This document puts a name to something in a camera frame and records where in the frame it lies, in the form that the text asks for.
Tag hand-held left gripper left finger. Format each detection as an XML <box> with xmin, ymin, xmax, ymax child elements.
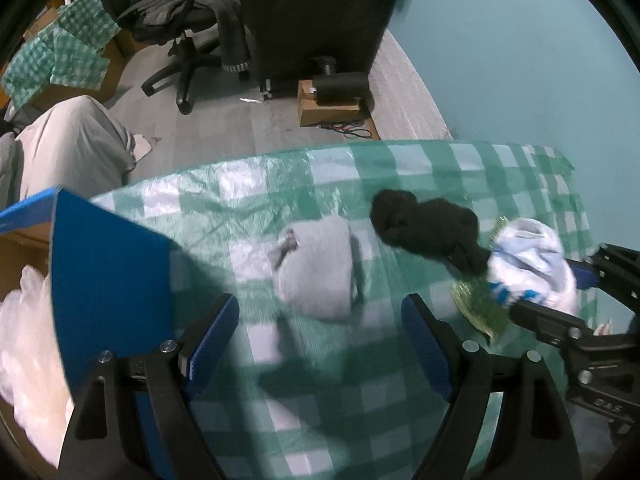
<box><xmin>57</xmin><ymin>292</ymin><xmax>241</xmax><ymax>480</ymax></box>

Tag small wooden box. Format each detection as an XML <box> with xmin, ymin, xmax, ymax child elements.
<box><xmin>297</xmin><ymin>79</ymin><xmax>362</xmax><ymax>127</ymax></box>

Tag blue cardboard box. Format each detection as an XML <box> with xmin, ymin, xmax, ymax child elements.
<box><xmin>0</xmin><ymin>186</ymin><xmax>183</xmax><ymax>466</ymax></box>

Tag dark grey jacket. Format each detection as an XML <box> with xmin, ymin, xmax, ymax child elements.
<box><xmin>117</xmin><ymin>0</ymin><xmax>251</xmax><ymax>75</ymax></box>

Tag black sock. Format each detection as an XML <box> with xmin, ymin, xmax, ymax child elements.
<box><xmin>370</xmin><ymin>189</ymin><xmax>493</xmax><ymax>276</ymax></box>

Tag person's grey trouser leg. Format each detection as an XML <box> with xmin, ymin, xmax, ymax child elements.
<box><xmin>12</xmin><ymin>95</ymin><xmax>153</xmax><ymax>201</ymax></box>

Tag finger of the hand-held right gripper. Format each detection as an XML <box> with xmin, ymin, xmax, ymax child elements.
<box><xmin>562</xmin><ymin>242</ymin><xmax>640</xmax><ymax>293</ymax></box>
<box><xmin>509</xmin><ymin>297</ymin><xmax>596</xmax><ymax>356</ymax></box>

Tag brown cardboard box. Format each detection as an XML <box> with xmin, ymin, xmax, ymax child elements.
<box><xmin>30</xmin><ymin>35</ymin><xmax>126</xmax><ymax>106</ymax></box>

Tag black floor cables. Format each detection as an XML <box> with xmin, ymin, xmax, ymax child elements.
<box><xmin>320</xmin><ymin>120</ymin><xmax>381</xmax><ymax>141</ymax></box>

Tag clear plastic bag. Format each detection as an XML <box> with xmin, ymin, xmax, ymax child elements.
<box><xmin>0</xmin><ymin>265</ymin><xmax>76</xmax><ymax>466</ymax></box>

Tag black fabric wardrobe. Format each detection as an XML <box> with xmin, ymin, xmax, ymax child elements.
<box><xmin>235</xmin><ymin>0</ymin><xmax>411</xmax><ymax>91</ymax></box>

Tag blue and white striped sock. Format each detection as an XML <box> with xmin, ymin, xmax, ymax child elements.
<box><xmin>487</xmin><ymin>217</ymin><xmax>583</xmax><ymax>313</ymax></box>

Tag black office chair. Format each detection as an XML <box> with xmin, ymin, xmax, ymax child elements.
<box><xmin>80</xmin><ymin>0</ymin><xmax>251</xmax><ymax>115</ymax></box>

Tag black cylindrical roller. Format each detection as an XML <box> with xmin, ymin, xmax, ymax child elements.
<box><xmin>311</xmin><ymin>55</ymin><xmax>371</xmax><ymax>107</ymax></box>

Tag green checked tablecloth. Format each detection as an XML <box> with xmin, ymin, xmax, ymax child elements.
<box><xmin>90</xmin><ymin>139</ymin><xmax>601</xmax><ymax>480</ymax></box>

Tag green checked cloth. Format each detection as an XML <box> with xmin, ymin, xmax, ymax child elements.
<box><xmin>2</xmin><ymin>0</ymin><xmax>121</xmax><ymax>111</ymax></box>

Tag grey long sock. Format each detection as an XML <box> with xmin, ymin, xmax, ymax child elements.
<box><xmin>270</xmin><ymin>216</ymin><xmax>366</xmax><ymax>323</ymax></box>

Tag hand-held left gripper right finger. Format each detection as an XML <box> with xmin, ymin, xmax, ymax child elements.
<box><xmin>400</xmin><ymin>293</ymin><xmax>583</xmax><ymax>480</ymax></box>

